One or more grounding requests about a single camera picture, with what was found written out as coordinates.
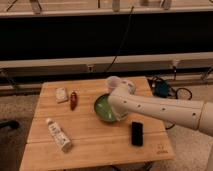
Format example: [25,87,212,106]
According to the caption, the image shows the black hanging cable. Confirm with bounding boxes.
[104,5,135,73]

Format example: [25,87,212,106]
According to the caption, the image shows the wooden folding table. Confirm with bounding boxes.
[20,79,174,171]

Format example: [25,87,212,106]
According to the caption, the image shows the blue black cable bundle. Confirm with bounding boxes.
[148,75,193,101]

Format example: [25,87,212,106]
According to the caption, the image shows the small white packet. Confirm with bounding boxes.
[56,87,68,103]

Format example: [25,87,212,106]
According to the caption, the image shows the green ceramic bowl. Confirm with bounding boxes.
[94,94,116,123]

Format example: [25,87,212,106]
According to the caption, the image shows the black rectangular block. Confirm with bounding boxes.
[131,122,143,146]

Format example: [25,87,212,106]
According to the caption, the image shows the white plastic bottle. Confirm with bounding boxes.
[46,118,72,153]

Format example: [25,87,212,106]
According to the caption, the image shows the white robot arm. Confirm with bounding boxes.
[108,83,213,137]

